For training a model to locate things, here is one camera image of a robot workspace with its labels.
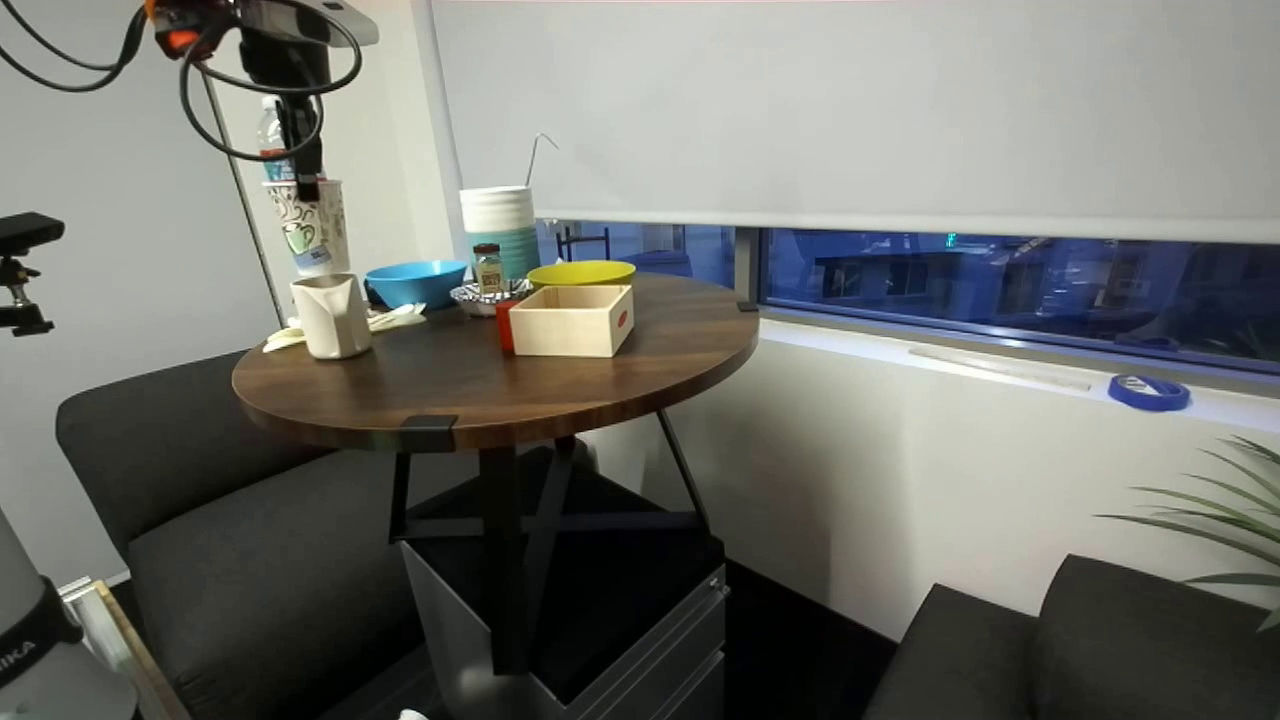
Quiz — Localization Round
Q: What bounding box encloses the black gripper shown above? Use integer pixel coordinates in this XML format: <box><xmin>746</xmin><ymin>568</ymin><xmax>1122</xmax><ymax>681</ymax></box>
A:
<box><xmin>236</xmin><ymin>27</ymin><xmax>333</xmax><ymax>209</ymax></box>

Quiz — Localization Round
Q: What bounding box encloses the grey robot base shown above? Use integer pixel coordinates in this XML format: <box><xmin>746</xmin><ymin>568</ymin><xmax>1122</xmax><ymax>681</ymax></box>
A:
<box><xmin>0</xmin><ymin>514</ymin><xmax>140</xmax><ymax>720</ymax></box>

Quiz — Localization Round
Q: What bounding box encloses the cream pitcher mug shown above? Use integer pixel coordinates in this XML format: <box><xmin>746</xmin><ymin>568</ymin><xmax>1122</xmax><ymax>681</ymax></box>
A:
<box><xmin>288</xmin><ymin>274</ymin><xmax>378</xmax><ymax>365</ymax></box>

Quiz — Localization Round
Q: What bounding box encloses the thin grey pole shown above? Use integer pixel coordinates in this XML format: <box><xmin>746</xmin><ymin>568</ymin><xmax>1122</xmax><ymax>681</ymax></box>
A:
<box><xmin>210</xmin><ymin>75</ymin><xmax>292</xmax><ymax>333</ymax></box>

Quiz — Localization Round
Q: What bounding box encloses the blue bowl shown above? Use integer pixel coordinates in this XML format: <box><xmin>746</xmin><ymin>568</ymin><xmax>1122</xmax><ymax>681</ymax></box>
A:
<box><xmin>361</xmin><ymin>258</ymin><xmax>471</xmax><ymax>316</ymax></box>

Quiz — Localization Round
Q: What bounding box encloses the white and teal ribbed canister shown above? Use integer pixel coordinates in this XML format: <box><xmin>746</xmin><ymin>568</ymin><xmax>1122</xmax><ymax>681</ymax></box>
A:
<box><xmin>455</xmin><ymin>181</ymin><xmax>544</xmax><ymax>282</ymax></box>

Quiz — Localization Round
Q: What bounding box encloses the small glass jar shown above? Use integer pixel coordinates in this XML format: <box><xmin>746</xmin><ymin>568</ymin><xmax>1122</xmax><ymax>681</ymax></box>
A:
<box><xmin>469</xmin><ymin>240</ymin><xmax>510</xmax><ymax>300</ymax></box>

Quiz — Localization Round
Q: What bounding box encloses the yellow bowl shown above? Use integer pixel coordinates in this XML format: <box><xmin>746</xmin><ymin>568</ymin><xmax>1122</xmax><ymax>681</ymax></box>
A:
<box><xmin>522</xmin><ymin>258</ymin><xmax>639</xmax><ymax>292</ymax></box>

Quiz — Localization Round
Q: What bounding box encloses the light wooden box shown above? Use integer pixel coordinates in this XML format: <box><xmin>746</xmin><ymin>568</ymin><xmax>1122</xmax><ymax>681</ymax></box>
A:
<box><xmin>506</xmin><ymin>282</ymin><xmax>639</xmax><ymax>361</ymax></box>

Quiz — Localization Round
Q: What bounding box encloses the dark grey sofa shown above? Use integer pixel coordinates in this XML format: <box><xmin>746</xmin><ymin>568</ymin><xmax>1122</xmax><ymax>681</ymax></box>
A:
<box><xmin>51</xmin><ymin>349</ymin><xmax>453</xmax><ymax>720</ymax></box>
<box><xmin>860</xmin><ymin>554</ymin><xmax>1280</xmax><ymax>720</ymax></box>

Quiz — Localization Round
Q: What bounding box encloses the white roller blind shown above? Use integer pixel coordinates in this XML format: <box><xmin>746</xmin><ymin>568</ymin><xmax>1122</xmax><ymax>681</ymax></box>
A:
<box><xmin>422</xmin><ymin>0</ymin><xmax>1280</xmax><ymax>250</ymax></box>

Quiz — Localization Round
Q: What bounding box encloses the grey metal cabinet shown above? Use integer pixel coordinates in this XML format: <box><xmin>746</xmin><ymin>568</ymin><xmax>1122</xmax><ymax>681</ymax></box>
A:
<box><xmin>396</xmin><ymin>533</ymin><xmax>732</xmax><ymax>720</ymax></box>

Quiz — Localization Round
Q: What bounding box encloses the blue tape roll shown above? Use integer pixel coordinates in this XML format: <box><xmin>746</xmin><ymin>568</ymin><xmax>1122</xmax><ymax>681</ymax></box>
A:
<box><xmin>1104</xmin><ymin>370</ymin><xmax>1196</xmax><ymax>418</ymax></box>

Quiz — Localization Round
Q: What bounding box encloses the green leafy plant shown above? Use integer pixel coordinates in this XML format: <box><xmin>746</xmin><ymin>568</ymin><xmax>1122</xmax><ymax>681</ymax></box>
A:
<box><xmin>1094</xmin><ymin>438</ymin><xmax>1280</xmax><ymax>636</ymax></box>

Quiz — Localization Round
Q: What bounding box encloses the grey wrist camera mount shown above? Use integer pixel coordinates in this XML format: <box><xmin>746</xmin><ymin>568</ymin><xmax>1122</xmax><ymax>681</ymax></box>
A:
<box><xmin>236</xmin><ymin>0</ymin><xmax>385</xmax><ymax>52</ymax></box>

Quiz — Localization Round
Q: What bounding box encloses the blind pull cord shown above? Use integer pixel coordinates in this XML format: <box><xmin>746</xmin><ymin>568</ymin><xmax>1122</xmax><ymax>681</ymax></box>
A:
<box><xmin>518</xmin><ymin>127</ymin><xmax>563</xmax><ymax>193</ymax></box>

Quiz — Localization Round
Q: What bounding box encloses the black camera on tripod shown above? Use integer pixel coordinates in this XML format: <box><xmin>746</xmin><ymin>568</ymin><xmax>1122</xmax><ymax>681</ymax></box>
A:
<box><xmin>0</xmin><ymin>209</ymin><xmax>69</xmax><ymax>340</ymax></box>

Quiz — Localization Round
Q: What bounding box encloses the black table leg frame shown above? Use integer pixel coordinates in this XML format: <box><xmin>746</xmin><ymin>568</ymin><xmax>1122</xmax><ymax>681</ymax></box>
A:
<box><xmin>385</xmin><ymin>413</ymin><xmax>714</xmax><ymax>676</ymax></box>

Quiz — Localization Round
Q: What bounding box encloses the beige frame rail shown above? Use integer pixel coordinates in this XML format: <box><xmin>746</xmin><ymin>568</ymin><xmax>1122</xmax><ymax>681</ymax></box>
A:
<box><xmin>55</xmin><ymin>573</ymin><xmax>190</xmax><ymax>720</ymax></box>

